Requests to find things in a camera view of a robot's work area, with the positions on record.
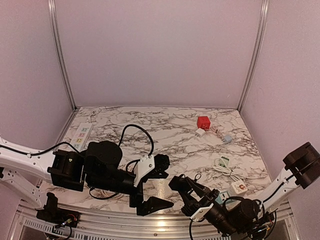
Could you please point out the left aluminium frame post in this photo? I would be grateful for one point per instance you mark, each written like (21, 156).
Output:
(59, 52)

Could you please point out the light blue plug adapter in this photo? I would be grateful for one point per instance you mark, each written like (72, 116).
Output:
(227, 139)

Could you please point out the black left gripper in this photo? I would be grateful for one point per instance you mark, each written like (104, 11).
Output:
(150, 207)

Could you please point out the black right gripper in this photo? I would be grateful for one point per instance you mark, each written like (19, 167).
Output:
(207, 200)

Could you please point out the red cube socket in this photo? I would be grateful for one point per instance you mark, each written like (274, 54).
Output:
(203, 122)

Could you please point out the white multicolour power strip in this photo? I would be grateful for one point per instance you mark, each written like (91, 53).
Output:
(81, 136)

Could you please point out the right aluminium frame post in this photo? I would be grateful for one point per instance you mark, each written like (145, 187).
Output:
(261, 28)

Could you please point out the white strip cable plug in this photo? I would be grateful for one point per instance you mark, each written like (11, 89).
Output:
(90, 116)

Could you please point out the small white charger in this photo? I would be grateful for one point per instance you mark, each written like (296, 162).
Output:
(200, 132)

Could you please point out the aluminium frame post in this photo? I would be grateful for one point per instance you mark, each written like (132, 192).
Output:
(59, 52)
(261, 28)

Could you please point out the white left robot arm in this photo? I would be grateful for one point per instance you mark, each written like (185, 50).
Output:
(32, 161)

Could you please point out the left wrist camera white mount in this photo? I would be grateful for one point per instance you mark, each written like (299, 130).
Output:
(144, 166)

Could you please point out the green white plug adapter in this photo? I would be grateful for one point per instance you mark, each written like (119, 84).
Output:
(223, 161)

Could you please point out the black power adapter with cable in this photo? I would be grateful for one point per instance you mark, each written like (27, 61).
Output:
(197, 177)

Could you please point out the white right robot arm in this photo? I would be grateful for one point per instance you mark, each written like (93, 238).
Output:
(302, 168)

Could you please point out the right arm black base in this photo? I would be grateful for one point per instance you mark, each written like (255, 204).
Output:
(255, 226)

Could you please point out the teal power strip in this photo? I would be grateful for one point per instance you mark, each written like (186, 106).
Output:
(222, 197)

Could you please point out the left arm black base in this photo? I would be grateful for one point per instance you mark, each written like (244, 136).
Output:
(60, 216)

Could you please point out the aluminium front rail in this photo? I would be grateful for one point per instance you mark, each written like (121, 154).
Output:
(108, 225)

